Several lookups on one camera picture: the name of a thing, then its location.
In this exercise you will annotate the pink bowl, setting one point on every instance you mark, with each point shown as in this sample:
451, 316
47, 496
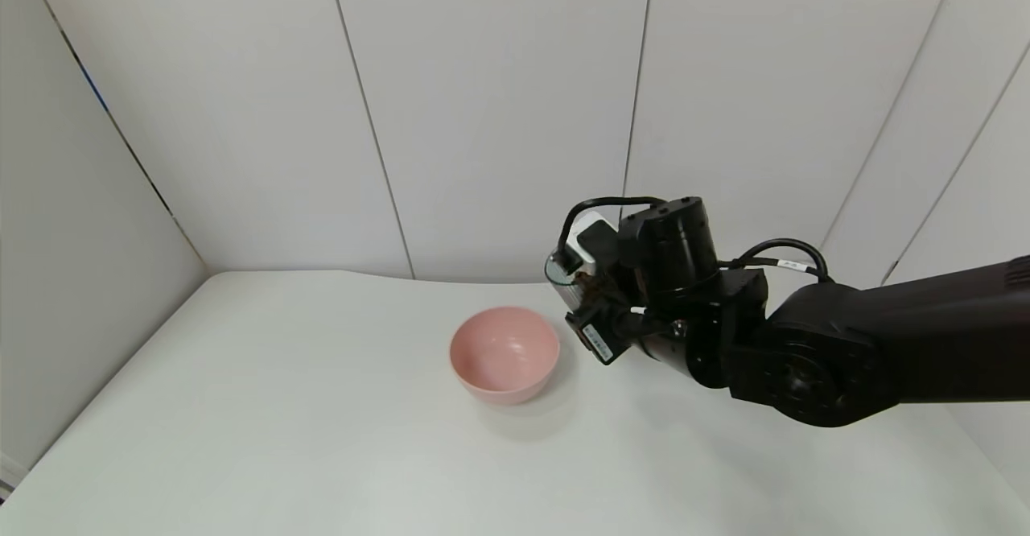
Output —
504, 355

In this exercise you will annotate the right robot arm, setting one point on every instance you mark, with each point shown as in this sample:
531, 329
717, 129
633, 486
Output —
885, 343

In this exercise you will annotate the brown coffee beans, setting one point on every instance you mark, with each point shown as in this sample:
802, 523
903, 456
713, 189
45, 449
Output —
590, 281

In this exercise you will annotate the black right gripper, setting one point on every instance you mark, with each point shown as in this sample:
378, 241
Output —
594, 338

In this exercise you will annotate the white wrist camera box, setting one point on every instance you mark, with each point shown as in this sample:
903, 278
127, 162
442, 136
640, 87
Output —
581, 238

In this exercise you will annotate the blue ribbed transparent cup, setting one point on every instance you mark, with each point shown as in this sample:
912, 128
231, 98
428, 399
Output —
562, 277

